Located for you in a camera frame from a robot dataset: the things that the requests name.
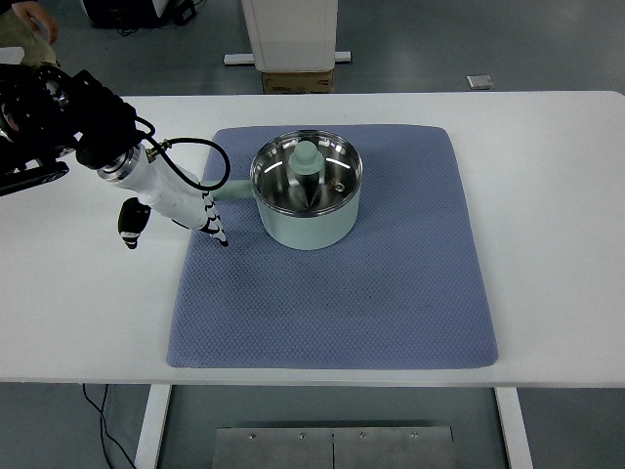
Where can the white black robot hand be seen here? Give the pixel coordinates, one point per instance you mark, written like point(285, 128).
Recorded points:
point(166, 189)

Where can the green pot with handle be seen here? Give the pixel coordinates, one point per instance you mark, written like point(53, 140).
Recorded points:
point(298, 233)

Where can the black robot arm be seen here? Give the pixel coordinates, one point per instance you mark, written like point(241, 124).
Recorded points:
point(47, 114)

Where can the glass lid green knob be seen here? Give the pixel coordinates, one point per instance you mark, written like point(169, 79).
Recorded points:
point(307, 173)

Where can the cardboard box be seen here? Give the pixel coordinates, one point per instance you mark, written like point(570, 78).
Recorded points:
point(297, 83)

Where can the black equipment on floor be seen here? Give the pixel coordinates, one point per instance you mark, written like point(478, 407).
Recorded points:
point(132, 14)

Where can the left white table leg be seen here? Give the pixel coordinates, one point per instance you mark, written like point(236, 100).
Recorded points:
point(153, 426)

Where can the white table leg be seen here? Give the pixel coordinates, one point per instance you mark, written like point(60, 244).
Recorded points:
point(513, 428)
point(153, 426)

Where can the white side table corner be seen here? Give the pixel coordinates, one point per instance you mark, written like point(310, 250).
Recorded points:
point(11, 55)

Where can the person in beige trousers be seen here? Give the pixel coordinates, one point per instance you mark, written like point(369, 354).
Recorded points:
point(28, 25)

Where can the blue quilted mat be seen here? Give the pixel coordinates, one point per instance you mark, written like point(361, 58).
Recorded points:
point(402, 290)

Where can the grey floor plate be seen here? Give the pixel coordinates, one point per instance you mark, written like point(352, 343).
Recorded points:
point(480, 82)

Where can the right white table leg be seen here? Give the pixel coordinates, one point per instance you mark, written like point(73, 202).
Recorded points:
point(513, 428)

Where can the white cabinet pedestal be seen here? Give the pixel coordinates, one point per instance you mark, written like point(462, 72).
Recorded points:
point(291, 36)

